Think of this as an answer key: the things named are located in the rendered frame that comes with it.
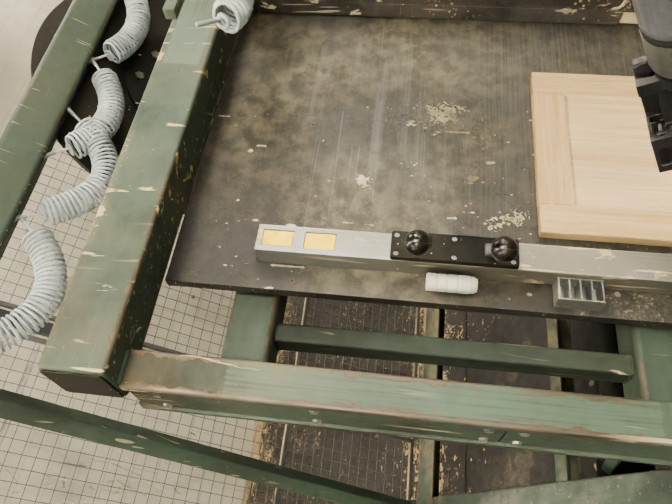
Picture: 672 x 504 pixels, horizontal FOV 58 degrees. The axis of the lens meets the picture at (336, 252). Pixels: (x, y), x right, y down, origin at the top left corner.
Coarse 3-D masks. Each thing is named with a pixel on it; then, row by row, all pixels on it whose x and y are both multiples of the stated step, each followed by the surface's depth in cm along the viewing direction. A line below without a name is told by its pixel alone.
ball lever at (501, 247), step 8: (496, 240) 83; (504, 240) 82; (512, 240) 82; (488, 248) 93; (496, 248) 82; (504, 248) 82; (512, 248) 82; (496, 256) 83; (504, 256) 82; (512, 256) 82
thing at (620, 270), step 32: (288, 256) 98; (320, 256) 97; (352, 256) 96; (384, 256) 96; (544, 256) 94; (576, 256) 94; (608, 256) 94; (640, 256) 93; (608, 288) 95; (640, 288) 94
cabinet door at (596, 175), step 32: (544, 96) 114; (576, 96) 114; (608, 96) 113; (544, 128) 110; (576, 128) 110; (608, 128) 110; (640, 128) 109; (544, 160) 106; (576, 160) 106; (608, 160) 106; (640, 160) 106; (544, 192) 103; (576, 192) 103; (608, 192) 103; (640, 192) 102; (544, 224) 100; (576, 224) 99; (608, 224) 99; (640, 224) 99
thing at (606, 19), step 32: (256, 0) 131; (288, 0) 130; (320, 0) 129; (352, 0) 128; (384, 0) 127; (416, 0) 126; (448, 0) 125; (480, 0) 125; (512, 0) 124; (544, 0) 123; (576, 0) 122; (608, 0) 121
